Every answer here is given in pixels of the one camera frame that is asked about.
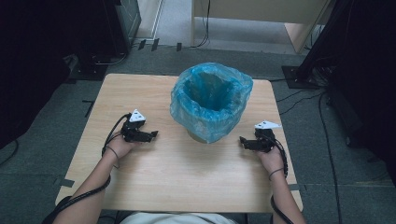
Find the black wrist band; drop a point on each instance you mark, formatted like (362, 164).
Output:
(113, 151)
(276, 172)

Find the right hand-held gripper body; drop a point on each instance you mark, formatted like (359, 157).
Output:
(265, 137)

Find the person's right hand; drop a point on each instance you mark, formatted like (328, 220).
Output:
(271, 160)

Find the black stand base plate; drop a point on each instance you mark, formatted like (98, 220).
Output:
(300, 77)
(88, 70)

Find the bin with blue bag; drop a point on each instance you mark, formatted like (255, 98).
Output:
(211, 99)

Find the person's left hand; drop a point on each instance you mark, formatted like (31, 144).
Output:
(120, 146)

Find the black slanted stand pole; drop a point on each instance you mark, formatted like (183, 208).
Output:
(323, 34)

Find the light wooden desk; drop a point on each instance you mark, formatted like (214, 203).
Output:
(264, 12)

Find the person's light clothing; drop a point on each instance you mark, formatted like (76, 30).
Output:
(177, 218)

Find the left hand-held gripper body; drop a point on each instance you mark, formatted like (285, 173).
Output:
(132, 129)

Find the dark cabinet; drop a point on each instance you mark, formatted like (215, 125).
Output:
(127, 21)

